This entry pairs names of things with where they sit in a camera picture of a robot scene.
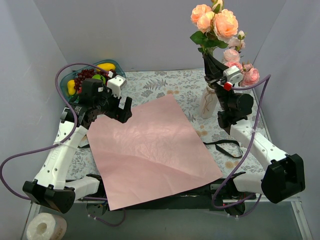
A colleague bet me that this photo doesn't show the pale pink rose stem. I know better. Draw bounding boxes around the pale pink rose stem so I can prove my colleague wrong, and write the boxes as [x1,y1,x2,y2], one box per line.
[222,30,246,64]

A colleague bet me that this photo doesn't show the bright pink rose stem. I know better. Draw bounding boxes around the bright pink rose stem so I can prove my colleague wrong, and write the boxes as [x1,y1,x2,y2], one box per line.
[224,61,260,87]

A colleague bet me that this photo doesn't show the black gold-lettered ribbon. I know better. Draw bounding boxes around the black gold-lettered ribbon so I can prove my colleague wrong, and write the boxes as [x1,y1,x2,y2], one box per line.
[203,139,244,159]

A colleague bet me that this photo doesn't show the single peach rose stem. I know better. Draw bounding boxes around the single peach rose stem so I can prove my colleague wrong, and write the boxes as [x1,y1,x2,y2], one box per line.
[190,0,239,54]

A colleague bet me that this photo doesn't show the purple wrapping paper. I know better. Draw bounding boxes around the purple wrapping paper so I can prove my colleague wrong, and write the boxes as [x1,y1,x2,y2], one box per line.
[87,94,223,210]

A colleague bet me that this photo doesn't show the two-bloom peach rose stem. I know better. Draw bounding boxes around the two-bloom peach rose stem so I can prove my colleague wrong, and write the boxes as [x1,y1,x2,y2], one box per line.
[190,4,214,33]

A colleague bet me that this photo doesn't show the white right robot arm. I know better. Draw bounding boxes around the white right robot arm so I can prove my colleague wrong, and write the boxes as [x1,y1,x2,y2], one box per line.
[202,53,306,204]

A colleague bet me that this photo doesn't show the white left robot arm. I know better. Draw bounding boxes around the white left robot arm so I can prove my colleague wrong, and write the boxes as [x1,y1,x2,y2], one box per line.
[22,75,132,214]

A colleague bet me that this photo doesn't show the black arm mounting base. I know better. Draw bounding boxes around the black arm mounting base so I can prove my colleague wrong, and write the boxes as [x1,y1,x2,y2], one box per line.
[67,172,260,212]

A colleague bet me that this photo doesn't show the white ribbed ceramic vase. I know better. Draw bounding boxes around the white ribbed ceramic vase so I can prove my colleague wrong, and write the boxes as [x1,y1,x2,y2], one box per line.
[199,85,218,119]

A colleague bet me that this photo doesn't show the green toy watermelon ball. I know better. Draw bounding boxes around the green toy watermelon ball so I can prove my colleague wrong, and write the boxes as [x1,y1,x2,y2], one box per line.
[92,74,106,82]

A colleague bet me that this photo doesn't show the dark red toy grapes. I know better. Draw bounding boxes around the dark red toy grapes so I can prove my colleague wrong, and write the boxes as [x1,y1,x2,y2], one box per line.
[74,68,117,90]

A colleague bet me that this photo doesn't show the yellow toy mango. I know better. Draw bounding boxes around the yellow toy mango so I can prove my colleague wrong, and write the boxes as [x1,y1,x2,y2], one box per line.
[97,62,116,71]

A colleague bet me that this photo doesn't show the floral patterned table mat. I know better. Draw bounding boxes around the floral patterned table mat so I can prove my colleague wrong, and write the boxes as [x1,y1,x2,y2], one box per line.
[67,69,265,180]

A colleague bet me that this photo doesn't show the teal plastic fruit basket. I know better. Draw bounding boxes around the teal plastic fruit basket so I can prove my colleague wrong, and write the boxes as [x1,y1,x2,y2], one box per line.
[60,59,126,99]

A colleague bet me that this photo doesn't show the white tissue paper roll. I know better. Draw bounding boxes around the white tissue paper roll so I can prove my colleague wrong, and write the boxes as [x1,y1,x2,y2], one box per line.
[26,212,67,240]

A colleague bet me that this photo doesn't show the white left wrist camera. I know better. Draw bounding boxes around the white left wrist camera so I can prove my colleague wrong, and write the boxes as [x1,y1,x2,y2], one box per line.
[106,75,127,98]

